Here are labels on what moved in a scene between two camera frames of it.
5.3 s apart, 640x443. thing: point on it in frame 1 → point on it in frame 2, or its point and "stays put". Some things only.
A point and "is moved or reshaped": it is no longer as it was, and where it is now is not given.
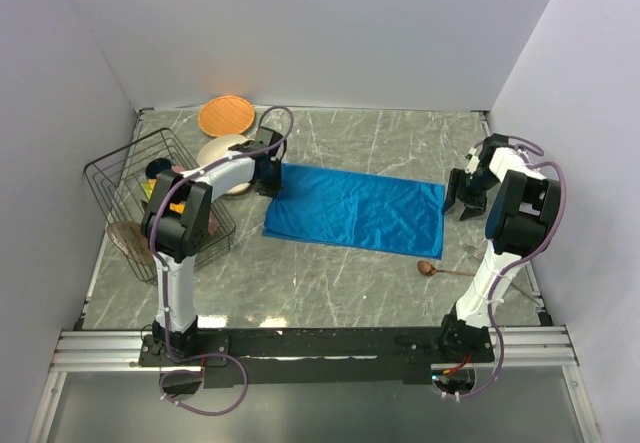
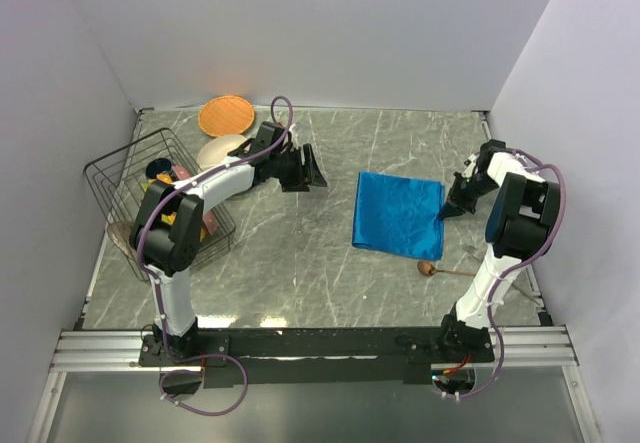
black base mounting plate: x=305 y=357 stays put
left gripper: x=276 y=187 → x=310 y=171
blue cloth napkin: x=358 y=210 is moved or reshaped
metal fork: x=478 y=253 stays put
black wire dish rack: x=122 y=180 stays put
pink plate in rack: x=213 y=223 stays put
